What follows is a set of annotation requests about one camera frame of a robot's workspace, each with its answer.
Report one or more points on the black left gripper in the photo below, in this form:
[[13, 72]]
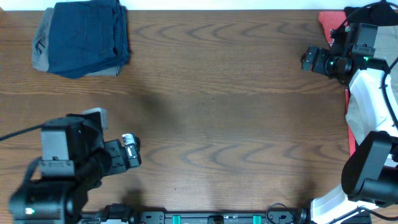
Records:
[[125, 152]]

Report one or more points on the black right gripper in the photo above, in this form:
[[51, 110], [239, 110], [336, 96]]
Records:
[[313, 60]]

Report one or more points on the dark blue shorts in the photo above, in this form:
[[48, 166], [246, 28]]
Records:
[[87, 37]]

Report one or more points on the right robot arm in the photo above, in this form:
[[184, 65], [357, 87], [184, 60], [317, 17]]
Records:
[[369, 177]]

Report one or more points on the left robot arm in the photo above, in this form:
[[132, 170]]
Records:
[[75, 157]]

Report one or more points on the black garment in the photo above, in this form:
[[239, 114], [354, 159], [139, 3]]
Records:
[[380, 14]]

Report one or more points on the folded grey shorts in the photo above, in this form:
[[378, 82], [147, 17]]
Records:
[[40, 43]]

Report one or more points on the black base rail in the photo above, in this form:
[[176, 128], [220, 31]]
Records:
[[223, 218]]

